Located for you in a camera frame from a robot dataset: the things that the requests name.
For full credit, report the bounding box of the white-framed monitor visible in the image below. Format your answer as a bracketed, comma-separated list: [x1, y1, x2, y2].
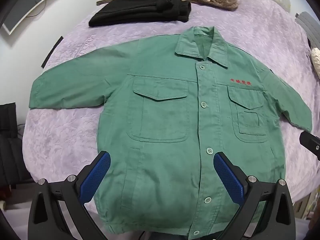
[0, 0, 63, 35]

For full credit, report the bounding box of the shelf with small items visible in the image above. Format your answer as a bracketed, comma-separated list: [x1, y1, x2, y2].
[292, 192, 320, 221]

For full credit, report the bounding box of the green work jacket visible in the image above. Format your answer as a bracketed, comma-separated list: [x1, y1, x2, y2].
[29, 26, 313, 237]

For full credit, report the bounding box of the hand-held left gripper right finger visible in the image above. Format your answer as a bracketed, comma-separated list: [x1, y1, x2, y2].
[214, 151, 297, 240]

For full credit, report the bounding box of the black folded garment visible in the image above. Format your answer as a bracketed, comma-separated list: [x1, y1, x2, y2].
[89, 0, 192, 28]

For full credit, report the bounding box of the grey ribbed cushion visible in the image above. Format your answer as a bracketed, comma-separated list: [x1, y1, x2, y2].
[295, 12, 320, 49]

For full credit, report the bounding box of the cream textured pillow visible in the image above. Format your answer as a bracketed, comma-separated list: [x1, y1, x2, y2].
[311, 47, 320, 79]

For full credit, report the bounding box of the purple embossed blanket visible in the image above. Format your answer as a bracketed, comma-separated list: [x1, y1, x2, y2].
[21, 0, 320, 230]

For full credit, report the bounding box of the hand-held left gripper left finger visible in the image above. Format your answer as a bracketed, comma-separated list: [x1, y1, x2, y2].
[27, 151, 111, 240]

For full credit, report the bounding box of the black office chair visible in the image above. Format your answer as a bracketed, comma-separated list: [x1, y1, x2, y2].
[0, 102, 32, 188]

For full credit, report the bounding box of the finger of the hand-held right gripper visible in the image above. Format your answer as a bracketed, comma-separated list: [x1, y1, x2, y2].
[299, 131, 320, 161]

